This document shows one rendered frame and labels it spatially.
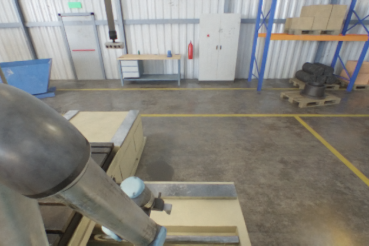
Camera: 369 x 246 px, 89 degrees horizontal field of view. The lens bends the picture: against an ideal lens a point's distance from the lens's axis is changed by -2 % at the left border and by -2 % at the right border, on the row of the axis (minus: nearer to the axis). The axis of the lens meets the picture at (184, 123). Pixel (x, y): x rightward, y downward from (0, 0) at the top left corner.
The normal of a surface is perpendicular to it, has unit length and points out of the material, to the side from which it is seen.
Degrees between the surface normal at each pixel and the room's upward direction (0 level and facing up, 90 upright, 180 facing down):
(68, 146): 63
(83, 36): 90
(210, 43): 90
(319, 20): 90
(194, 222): 0
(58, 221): 0
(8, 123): 51
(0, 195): 88
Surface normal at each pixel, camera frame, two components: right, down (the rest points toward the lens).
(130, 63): -0.01, 0.47
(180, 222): 0.00, -0.88
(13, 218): 0.87, 0.22
